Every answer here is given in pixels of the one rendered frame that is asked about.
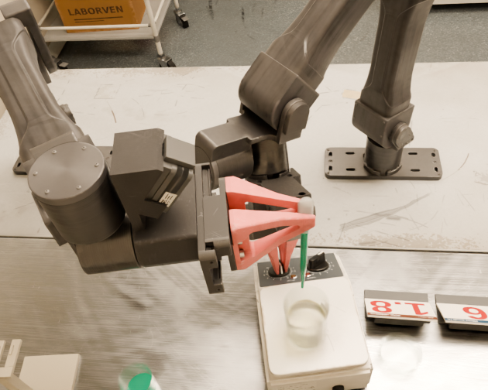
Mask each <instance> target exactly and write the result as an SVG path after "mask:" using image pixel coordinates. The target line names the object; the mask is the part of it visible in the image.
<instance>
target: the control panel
mask: <svg viewBox="0 0 488 390"><path fill-rule="evenodd" d="M325 261H326V262H327V263H328V264H329V267H328V269H326V270H325V271H323V272H311V271H309V270H308V269H306V272H309V273H310V275H306V276H305V278H304V281H305V282H306V281H312V280H319V279H330V278H335V277H343V276H344V275H343V273H342V270H341V268H340V266H339V264H338V261H337V259H336V257H335V254H334V253H328V254H325ZM270 267H272V264H271V262H259V263H257V268H258V275H259V286H260V287H267V286H277V285H283V284H289V283H295V282H301V272H300V257H299V258H291V259H290V263H289V266H288V267H289V268H290V273H289V274H288V275H286V276H283V277H272V276H270V275H269V274H268V270H269V268H270ZM293 274H295V275H296V277H294V278H291V277H290V276H291V275H293Z"/></svg>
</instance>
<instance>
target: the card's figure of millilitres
mask: <svg viewBox="0 0 488 390"><path fill-rule="evenodd" d="M367 303H368V307H369V311H370V312H371V313H393V314H404V315H416V316H434V315H433V313H432V311H431V309H430V307H429V305H428V304H427V303H407V302H395V301H383V300H371V299H368V300H367Z"/></svg>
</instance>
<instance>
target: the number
mask: <svg viewBox="0 0 488 390"><path fill-rule="evenodd" d="M439 306H440V307H441V308H442V311H443V313H444V314H445V316H446V318H457V319H468V320H488V308H486V307H473V306H450V305H439Z"/></svg>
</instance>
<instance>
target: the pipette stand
mask: <svg viewBox="0 0 488 390"><path fill-rule="evenodd" d="M5 343H6V341H5V340H0V360H1V358H2V353H3V351H4V348H5ZM21 344H22V340H21V339H18V340H12V343H11V347H10V349H9V354H8V357H7V360H6V363H5V367H4V368H0V383H1V384H2V385H4V386H5V387H6V388H7V389H9V390H74V384H75V380H76V376H77V369H78V365H79V360H80V355H79V354H58V355H44V356H30V357H25V358H24V362H23V364H22V370H21V372H20V376H19V378H18V377H16V376H15V375H14V374H13V372H14V369H15V364H16V362H17V358H18V356H19V350H20V347H21Z"/></svg>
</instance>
